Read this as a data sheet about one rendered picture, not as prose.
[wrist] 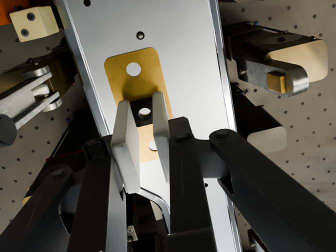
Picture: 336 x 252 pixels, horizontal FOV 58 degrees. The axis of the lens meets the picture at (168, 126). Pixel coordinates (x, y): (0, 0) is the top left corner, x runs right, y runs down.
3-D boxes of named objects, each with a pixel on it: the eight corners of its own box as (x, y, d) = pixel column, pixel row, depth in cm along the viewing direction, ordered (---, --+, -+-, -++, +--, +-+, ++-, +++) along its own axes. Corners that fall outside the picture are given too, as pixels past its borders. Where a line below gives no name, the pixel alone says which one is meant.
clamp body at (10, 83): (97, 60, 75) (60, 107, 42) (58, 70, 75) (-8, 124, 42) (88, 33, 72) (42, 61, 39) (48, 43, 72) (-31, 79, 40)
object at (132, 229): (140, 166, 86) (138, 240, 60) (129, 168, 86) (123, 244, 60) (136, 154, 85) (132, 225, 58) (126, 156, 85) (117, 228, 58)
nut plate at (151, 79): (181, 151, 24) (183, 158, 23) (135, 162, 24) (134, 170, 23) (156, 45, 21) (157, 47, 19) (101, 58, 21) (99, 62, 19)
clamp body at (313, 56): (261, 44, 76) (348, 76, 44) (215, 55, 76) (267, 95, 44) (259, 17, 73) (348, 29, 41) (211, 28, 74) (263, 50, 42)
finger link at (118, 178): (122, 204, 14) (58, 220, 14) (125, 153, 18) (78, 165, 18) (112, 177, 13) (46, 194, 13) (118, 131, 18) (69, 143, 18)
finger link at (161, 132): (152, 134, 14) (167, 131, 14) (151, 92, 21) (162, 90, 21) (166, 186, 16) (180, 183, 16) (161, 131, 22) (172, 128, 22)
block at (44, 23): (93, 19, 71) (47, 36, 37) (79, 22, 71) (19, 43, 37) (88, 3, 69) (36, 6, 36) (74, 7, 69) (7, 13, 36)
